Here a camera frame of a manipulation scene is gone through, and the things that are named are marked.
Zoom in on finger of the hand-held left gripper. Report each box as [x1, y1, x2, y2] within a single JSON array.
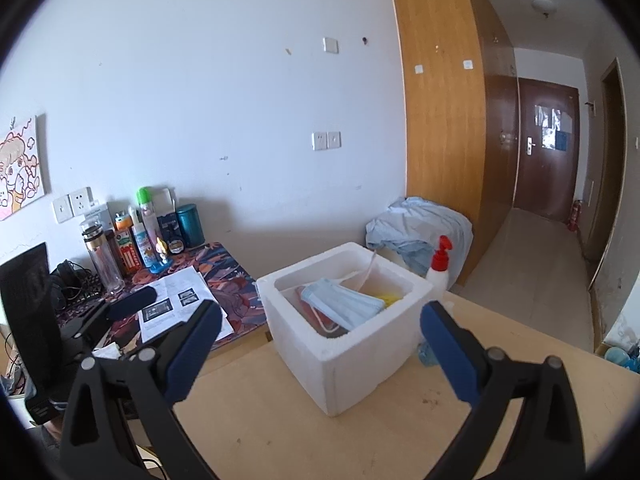
[[60, 286, 158, 343]]

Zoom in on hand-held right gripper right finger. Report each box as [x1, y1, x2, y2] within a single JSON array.
[[419, 300, 587, 480]]

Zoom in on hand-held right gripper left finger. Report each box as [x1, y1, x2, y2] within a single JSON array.
[[59, 300, 223, 480]]

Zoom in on yellow foam net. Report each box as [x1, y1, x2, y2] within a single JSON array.
[[367, 290, 403, 308]]

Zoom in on white foam box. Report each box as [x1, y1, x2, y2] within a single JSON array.
[[255, 241, 435, 417]]

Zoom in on blue face mask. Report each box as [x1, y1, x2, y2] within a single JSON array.
[[300, 278, 386, 333]]

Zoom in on clear bottle blue liquid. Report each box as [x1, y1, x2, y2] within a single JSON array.
[[416, 297, 457, 369]]

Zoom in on printed paper sheets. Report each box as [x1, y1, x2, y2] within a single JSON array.
[[137, 266, 234, 346]]

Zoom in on red white carton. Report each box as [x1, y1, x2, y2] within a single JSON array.
[[114, 214, 142, 277]]

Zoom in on glass tumbler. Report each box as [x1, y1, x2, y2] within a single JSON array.
[[80, 225, 126, 296]]

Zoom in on blue white bottle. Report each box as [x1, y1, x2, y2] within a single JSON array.
[[129, 205, 157, 269]]

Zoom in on black headphones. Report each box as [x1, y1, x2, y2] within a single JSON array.
[[50, 259, 88, 306]]

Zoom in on small cartoon figurine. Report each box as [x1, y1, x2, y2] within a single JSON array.
[[150, 237, 173, 275]]

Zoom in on dark blue box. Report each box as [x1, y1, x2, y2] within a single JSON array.
[[156, 211, 187, 256]]

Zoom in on printed desk mat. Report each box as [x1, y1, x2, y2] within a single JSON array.
[[55, 242, 271, 356]]

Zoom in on small white box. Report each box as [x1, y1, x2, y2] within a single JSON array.
[[92, 201, 113, 231]]

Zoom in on teal canister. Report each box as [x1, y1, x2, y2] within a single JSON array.
[[175, 203, 206, 249]]

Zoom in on white spray bottle red top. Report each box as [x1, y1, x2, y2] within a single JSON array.
[[425, 235, 455, 306]]

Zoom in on green cap spray can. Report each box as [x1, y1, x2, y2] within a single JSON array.
[[136, 186, 160, 256]]

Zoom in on pile of light blue cloth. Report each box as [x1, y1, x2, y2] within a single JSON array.
[[365, 196, 474, 281]]

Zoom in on brown door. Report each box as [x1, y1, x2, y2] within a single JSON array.
[[515, 77, 581, 223]]

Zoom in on wooden wardrobe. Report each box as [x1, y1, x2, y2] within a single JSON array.
[[385, 0, 521, 286]]

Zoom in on white wall socket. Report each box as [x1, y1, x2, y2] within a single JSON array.
[[52, 186, 94, 225]]

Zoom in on cartoon wall picture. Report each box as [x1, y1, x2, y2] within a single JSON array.
[[0, 114, 47, 222]]

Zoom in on wooden door frame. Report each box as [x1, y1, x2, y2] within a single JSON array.
[[585, 57, 628, 291]]

